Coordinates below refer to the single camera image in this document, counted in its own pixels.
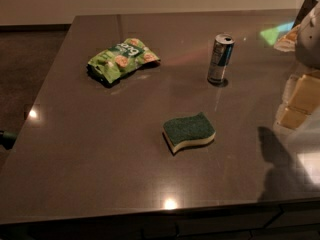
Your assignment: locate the green and yellow sponge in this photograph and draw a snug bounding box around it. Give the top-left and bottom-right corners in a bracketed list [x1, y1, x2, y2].
[163, 112, 216, 154]

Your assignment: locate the blue silver drink can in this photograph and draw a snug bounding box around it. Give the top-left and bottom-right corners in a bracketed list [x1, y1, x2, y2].
[207, 34, 235, 86]

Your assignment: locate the green snack bag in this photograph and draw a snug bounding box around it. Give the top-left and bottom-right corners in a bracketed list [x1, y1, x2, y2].
[87, 38, 160, 84]

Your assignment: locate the dark object at table edge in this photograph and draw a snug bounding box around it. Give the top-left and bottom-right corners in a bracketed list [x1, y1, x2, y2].
[0, 131, 17, 149]

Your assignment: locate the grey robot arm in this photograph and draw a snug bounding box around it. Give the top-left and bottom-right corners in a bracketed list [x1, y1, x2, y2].
[294, 0, 320, 69]

